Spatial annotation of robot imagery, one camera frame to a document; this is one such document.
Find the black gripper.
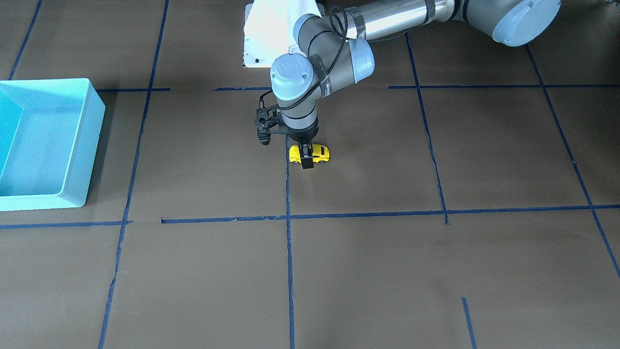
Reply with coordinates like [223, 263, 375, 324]
[255, 95, 319, 169]

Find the yellow beetle toy car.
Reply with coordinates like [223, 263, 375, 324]
[289, 143, 330, 164]

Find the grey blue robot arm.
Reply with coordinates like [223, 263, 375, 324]
[255, 0, 562, 169]

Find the turquoise plastic bin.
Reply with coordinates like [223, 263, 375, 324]
[0, 78, 106, 211]

